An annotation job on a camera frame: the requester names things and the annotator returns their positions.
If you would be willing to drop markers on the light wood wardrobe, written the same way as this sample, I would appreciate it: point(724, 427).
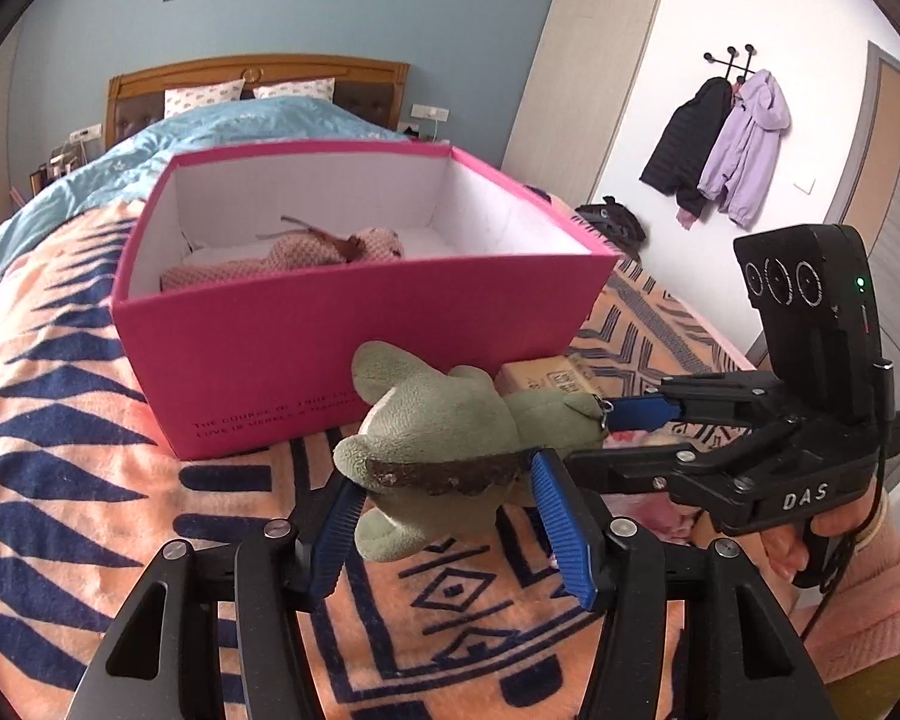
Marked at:
point(592, 52)

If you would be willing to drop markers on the wooden door grey frame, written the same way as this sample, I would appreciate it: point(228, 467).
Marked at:
point(892, 127)

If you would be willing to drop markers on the light blue duvet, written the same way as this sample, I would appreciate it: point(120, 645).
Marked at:
point(195, 127)

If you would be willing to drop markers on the white wall socket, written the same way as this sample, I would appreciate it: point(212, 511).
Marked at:
point(429, 112)
point(85, 134)

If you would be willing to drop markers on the white light switch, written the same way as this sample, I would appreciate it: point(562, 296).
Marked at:
point(805, 185)

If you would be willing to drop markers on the orange patterned printed blanket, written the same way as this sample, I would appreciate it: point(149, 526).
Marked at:
point(82, 465)

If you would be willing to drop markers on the person's right hand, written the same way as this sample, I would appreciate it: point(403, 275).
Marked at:
point(784, 551)

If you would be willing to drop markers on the purple hanging jacket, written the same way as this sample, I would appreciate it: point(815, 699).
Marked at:
point(750, 150)

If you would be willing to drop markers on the pink knitted plush bear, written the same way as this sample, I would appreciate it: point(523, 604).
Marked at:
point(300, 251)

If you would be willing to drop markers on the black hanging jacket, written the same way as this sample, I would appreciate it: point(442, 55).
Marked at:
point(686, 142)

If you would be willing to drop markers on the wooden bed headboard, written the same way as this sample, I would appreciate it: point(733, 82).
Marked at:
point(307, 69)

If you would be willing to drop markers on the black wall coat hooks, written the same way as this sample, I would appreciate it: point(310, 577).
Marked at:
point(733, 60)

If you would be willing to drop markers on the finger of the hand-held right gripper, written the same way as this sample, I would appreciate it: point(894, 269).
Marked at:
point(622, 469)
point(641, 412)

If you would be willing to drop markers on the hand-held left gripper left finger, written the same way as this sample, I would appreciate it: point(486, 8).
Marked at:
point(337, 532)

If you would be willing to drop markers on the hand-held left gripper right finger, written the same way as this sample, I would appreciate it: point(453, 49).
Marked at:
point(562, 525)

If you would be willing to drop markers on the green plush toy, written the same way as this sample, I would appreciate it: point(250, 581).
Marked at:
point(450, 420)

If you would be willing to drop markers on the pink hanging garment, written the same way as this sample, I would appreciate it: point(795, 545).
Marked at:
point(686, 219)

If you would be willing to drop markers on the pile of dark clothes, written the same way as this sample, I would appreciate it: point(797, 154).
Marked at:
point(607, 221)

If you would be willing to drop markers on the small bedside bottles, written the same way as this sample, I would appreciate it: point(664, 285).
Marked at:
point(60, 165)

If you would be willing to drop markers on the small tan cardboard box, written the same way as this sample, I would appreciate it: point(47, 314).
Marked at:
point(547, 373)

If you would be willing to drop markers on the white patterned pillow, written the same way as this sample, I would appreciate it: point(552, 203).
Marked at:
point(292, 90)
point(202, 97)

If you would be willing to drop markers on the person's right forearm pink sleeve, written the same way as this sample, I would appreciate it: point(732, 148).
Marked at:
point(877, 592)

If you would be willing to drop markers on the cluttered bedside table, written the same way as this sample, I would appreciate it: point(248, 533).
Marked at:
point(420, 133)

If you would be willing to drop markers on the pink cardboard box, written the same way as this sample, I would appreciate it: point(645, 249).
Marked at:
point(270, 360)

